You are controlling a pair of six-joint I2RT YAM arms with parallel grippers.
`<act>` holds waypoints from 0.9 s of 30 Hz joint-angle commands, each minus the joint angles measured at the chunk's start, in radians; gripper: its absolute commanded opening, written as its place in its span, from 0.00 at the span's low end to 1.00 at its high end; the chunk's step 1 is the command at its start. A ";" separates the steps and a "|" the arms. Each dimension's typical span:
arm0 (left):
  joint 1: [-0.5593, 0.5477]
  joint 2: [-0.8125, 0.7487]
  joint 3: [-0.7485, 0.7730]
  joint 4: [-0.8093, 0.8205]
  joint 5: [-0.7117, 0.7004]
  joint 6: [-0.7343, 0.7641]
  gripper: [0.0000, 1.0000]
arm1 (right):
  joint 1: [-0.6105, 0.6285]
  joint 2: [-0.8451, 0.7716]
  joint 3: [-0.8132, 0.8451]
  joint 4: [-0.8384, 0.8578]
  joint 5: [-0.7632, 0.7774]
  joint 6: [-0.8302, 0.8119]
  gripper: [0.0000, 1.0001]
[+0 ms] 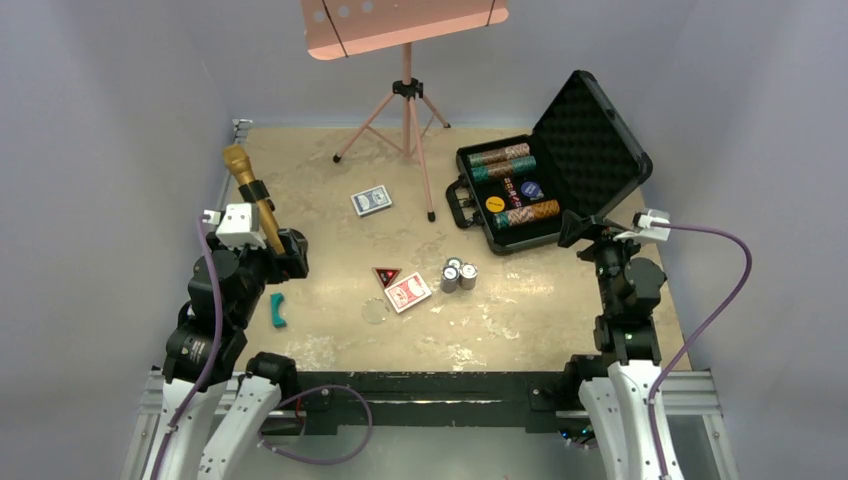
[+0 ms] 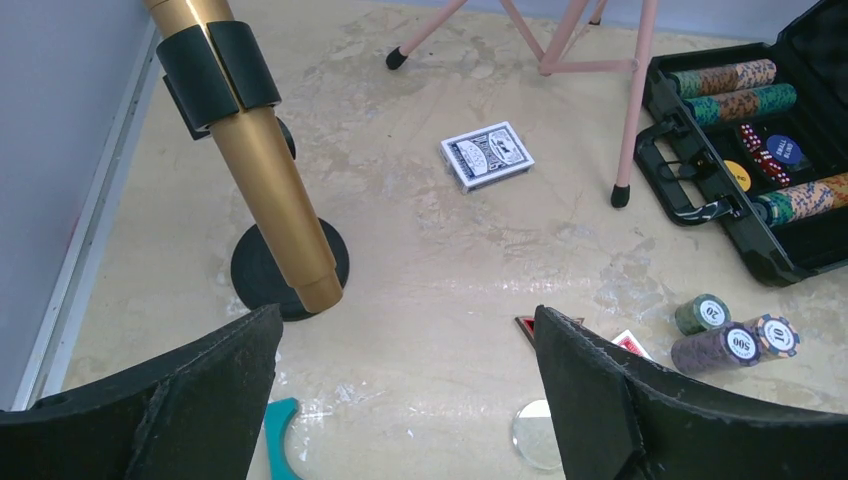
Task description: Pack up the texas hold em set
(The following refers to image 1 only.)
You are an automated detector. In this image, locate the yellow big blind button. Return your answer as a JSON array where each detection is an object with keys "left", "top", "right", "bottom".
[{"left": 485, "top": 196, "right": 506, "bottom": 214}]

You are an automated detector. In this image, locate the clear round disc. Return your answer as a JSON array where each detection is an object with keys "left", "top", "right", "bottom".
[{"left": 362, "top": 298, "right": 390, "bottom": 325}]

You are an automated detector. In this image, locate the triangular all-in button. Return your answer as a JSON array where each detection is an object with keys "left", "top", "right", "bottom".
[{"left": 372, "top": 267, "right": 402, "bottom": 289}]

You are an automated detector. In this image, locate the purple cable loop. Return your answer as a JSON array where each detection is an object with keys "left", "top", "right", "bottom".
[{"left": 256, "top": 384, "right": 374, "bottom": 466}]

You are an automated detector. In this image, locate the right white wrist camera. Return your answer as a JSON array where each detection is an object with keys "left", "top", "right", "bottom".
[{"left": 613, "top": 209, "right": 671, "bottom": 244}]

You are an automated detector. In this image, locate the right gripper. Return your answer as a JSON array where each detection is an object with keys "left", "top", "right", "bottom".
[{"left": 557, "top": 209, "right": 650, "bottom": 312}]

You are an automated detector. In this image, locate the black poker case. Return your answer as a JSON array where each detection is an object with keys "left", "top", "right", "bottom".
[{"left": 446, "top": 70, "right": 653, "bottom": 255}]

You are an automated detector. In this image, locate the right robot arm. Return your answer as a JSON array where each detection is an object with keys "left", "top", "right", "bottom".
[{"left": 558, "top": 209, "right": 683, "bottom": 479}]

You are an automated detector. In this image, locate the pink music stand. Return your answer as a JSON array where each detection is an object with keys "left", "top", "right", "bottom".
[{"left": 300, "top": 0, "right": 509, "bottom": 222}]

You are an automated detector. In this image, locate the orange green chip row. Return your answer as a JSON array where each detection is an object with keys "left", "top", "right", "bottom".
[{"left": 493, "top": 200, "right": 561, "bottom": 230}]

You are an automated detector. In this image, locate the blue small blind button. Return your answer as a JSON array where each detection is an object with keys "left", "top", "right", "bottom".
[{"left": 521, "top": 181, "right": 544, "bottom": 201}]

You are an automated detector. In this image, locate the red dice row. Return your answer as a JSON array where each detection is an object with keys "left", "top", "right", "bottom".
[{"left": 502, "top": 177, "right": 523, "bottom": 208}]

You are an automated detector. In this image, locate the red playing card deck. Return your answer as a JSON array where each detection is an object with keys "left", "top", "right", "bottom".
[{"left": 384, "top": 272, "right": 432, "bottom": 314}]

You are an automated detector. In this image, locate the teal curved plastic piece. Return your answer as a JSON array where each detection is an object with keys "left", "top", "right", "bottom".
[{"left": 270, "top": 292, "right": 287, "bottom": 329}]

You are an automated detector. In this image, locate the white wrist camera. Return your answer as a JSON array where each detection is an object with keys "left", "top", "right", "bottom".
[
  {"left": 613, "top": 209, "right": 671, "bottom": 244},
  {"left": 201, "top": 203, "right": 266, "bottom": 250}
]

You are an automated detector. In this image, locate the grey poker chip stack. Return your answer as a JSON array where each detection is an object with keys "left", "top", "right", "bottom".
[
  {"left": 440, "top": 265, "right": 460, "bottom": 293},
  {"left": 446, "top": 257, "right": 463, "bottom": 271},
  {"left": 459, "top": 263, "right": 479, "bottom": 290}
]

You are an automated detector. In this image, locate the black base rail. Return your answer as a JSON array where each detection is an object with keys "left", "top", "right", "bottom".
[{"left": 271, "top": 371, "right": 595, "bottom": 443}]

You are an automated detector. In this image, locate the blue playing card deck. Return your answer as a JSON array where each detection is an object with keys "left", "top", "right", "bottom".
[{"left": 351, "top": 185, "right": 393, "bottom": 217}]

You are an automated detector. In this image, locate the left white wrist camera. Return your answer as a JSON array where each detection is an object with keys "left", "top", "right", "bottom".
[{"left": 201, "top": 203, "right": 266, "bottom": 250}]

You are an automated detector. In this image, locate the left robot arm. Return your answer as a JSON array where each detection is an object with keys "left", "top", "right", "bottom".
[{"left": 144, "top": 228, "right": 309, "bottom": 479}]

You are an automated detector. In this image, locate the gold microphone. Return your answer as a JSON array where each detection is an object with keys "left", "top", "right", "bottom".
[{"left": 222, "top": 144, "right": 285, "bottom": 254}]

